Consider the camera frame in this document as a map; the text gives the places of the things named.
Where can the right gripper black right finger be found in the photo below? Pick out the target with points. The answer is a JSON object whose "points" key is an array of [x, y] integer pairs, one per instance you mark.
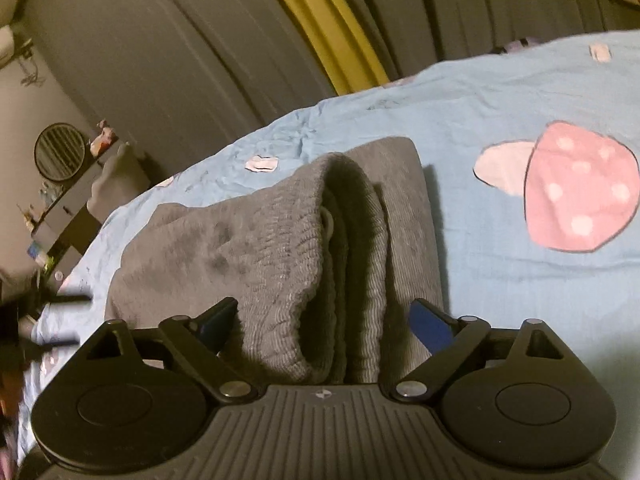
{"points": [[451, 342]]}

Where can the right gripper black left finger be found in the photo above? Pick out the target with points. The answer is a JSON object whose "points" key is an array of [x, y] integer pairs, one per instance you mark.
{"points": [[195, 344]]}

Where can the grey sweatpants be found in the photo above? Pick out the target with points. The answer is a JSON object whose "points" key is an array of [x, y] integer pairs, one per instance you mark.
{"points": [[324, 266]]}

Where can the dark desk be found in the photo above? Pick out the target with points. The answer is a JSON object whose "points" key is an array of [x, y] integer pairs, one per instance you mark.
{"points": [[65, 229]]}

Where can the grey upholstered chair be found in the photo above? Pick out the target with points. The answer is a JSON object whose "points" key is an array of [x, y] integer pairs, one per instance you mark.
{"points": [[122, 179]]}

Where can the light blue patterned bedsheet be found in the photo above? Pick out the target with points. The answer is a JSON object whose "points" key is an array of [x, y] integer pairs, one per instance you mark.
{"points": [[453, 111]]}

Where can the pink plush toy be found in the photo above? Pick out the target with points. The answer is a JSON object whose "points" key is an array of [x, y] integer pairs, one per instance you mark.
{"points": [[104, 140]]}

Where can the round black fan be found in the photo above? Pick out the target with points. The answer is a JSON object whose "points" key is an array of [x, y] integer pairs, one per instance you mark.
{"points": [[60, 152]]}

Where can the grey curtain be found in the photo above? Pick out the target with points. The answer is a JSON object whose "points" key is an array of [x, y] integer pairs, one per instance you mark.
{"points": [[181, 79]]}

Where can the yellow curtain strip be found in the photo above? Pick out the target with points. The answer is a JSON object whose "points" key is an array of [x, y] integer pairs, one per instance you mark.
{"points": [[341, 44]]}

